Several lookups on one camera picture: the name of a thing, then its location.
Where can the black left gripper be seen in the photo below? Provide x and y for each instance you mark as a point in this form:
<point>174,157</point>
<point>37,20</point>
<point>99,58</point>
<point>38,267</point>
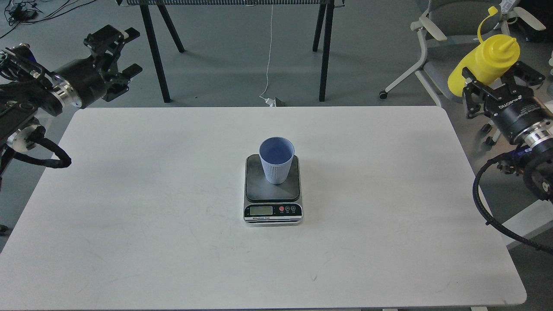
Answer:
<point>81,82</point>

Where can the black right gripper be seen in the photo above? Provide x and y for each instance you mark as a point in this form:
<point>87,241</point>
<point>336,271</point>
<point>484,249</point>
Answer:
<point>515,111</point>

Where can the yellow squeeze bottle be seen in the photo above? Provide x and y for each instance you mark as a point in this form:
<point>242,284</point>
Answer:
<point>488,61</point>

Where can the blue plastic cup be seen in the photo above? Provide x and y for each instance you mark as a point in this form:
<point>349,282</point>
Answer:
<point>276,154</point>

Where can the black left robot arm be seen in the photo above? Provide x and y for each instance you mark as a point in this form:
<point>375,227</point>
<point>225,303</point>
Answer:
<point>32,87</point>

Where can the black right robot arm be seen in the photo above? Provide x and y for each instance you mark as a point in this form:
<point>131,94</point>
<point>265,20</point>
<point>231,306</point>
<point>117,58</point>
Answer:
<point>533,163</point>

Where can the digital kitchen scale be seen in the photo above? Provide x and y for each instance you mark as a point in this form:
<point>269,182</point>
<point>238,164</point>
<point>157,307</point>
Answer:
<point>267,204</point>

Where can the black legged background table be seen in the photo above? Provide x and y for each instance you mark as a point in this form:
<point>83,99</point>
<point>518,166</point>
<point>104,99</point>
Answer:
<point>244,28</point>

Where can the grey office chair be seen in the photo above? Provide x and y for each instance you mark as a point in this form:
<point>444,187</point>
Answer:
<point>447,32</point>

